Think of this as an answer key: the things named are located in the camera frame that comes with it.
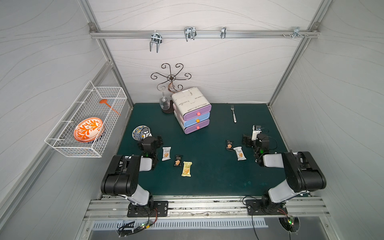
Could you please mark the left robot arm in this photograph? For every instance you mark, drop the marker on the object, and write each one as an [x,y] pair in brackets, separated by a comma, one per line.
[122,176]

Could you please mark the aluminium wall rail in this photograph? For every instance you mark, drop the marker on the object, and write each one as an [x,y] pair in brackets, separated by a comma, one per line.
[201,34]

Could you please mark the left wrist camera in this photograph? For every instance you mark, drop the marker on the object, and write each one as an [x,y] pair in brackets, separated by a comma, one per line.
[145,132]

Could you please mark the metal hook right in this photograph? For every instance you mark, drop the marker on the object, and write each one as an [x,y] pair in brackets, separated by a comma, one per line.
[296,34]

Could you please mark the white wire basket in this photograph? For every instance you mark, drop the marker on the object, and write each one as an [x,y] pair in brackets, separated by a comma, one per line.
[87,105]

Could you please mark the single metal hook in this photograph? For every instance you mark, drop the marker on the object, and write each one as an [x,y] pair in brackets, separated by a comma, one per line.
[223,32]

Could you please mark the double metal hook middle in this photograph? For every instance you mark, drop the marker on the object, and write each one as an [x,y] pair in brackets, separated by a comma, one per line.
[190,33]

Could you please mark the blue patterned small bowl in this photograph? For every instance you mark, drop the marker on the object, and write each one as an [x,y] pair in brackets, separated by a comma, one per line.
[136,133]

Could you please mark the metal mug tree stand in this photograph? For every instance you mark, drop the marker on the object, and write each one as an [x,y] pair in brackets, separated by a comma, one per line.
[169,83]

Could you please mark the silver fork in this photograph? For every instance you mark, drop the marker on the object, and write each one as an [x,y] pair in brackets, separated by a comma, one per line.
[234,115]

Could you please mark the double metal hook left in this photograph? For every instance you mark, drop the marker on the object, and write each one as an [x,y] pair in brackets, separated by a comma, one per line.
[156,40]

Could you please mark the blue drawer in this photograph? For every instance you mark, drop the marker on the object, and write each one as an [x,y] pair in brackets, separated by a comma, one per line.
[196,120]

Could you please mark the double metal hook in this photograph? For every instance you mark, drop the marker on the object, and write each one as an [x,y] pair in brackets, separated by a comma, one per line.
[156,40]
[190,33]

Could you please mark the white cookie packet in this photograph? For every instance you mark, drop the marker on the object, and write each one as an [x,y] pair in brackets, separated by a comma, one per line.
[166,153]
[240,154]

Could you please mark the orange patterned plate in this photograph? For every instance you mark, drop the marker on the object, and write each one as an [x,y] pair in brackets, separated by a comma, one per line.
[89,130]

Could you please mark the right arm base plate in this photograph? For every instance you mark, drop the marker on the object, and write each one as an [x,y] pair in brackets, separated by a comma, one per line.
[263,207]

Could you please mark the black drycake packet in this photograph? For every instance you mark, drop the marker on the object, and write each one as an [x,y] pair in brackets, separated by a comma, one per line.
[178,160]
[229,145]

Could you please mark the purple top drawer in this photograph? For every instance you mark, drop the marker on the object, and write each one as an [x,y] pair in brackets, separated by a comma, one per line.
[197,113]

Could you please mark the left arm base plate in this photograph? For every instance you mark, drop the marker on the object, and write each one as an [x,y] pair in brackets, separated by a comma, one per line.
[152,210]

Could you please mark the yellow cookie packet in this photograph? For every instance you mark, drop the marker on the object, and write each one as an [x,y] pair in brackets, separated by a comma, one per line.
[187,169]

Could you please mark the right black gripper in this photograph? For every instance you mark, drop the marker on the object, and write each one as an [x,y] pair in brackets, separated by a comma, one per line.
[247,140]

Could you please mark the orange spatula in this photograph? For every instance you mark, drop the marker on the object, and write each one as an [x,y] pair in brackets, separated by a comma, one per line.
[105,101]

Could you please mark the white drawer cabinet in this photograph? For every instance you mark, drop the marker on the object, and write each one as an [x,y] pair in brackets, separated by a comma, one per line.
[186,101]

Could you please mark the purple bottom drawer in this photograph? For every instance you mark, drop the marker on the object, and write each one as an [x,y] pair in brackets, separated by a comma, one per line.
[197,126]

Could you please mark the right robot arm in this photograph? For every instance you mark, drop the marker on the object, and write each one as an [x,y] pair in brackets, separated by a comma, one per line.
[302,173]

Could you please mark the purple drawer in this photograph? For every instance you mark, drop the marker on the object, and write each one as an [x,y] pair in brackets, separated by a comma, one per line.
[197,113]
[197,126]

